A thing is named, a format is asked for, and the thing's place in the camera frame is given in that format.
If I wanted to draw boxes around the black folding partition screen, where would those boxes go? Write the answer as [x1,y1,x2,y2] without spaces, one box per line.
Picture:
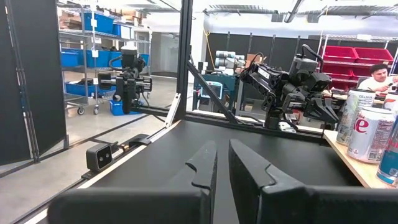
[0,0,69,166]

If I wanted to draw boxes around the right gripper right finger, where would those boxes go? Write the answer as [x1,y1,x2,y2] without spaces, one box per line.
[228,139,398,224]

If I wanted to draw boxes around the blue storage bin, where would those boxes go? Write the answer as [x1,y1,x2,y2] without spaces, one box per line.
[109,99,141,116]
[77,49,123,68]
[112,24,132,40]
[83,12,114,34]
[65,81,116,97]
[60,51,78,68]

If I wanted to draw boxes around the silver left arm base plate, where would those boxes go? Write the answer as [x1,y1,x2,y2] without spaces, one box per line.
[278,121,295,134]

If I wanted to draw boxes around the grey can with dark lid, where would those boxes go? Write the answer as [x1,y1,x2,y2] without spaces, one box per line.
[335,88,376,147]

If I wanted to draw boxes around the blue silver Red Bull can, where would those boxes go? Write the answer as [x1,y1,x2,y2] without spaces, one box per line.
[376,116,398,187]

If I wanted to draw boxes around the white framed tablet screen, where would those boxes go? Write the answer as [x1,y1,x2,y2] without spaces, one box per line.
[200,80,224,100]

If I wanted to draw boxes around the person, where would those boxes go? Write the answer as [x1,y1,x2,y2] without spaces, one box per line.
[357,63,398,94]

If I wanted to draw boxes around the black table mat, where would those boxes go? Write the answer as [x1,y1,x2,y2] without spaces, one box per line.
[90,119,363,224]

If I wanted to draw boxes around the small black table camera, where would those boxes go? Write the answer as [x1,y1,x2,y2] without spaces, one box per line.
[85,142,113,173]

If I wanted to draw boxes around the black table clamp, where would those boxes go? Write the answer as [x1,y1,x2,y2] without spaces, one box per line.
[127,133,152,147]

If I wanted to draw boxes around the silver Diet Coke can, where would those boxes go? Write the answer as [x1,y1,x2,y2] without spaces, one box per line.
[382,91,398,112]

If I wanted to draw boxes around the metal wire shelf rack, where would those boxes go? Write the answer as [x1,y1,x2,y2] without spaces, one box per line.
[57,0,153,116]
[318,33,398,77]

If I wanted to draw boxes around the brown cardboard box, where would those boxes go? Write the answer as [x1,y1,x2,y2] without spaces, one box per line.
[247,53,268,68]

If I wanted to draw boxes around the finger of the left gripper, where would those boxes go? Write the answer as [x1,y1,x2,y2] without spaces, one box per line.
[304,98,327,119]
[322,104,340,125]

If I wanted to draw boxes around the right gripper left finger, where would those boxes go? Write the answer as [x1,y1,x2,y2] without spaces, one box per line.
[48,140,218,224]

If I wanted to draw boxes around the red storage bin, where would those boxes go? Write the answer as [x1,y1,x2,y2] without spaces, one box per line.
[355,47,394,65]
[322,63,354,78]
[323,45,358,62]

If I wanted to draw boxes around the stacked brown cardboard boxes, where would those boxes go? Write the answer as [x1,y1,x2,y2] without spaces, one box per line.
[58,11,83,30]

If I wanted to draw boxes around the silver can with white lid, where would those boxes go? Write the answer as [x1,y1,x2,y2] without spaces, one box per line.
[346,106,396,164]

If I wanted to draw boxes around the wooden shelf board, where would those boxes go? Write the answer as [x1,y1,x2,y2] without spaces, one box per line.
[323,129,389,190]

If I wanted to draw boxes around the teal cart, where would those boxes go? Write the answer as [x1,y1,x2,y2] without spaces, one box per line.
[193,73,241,111]

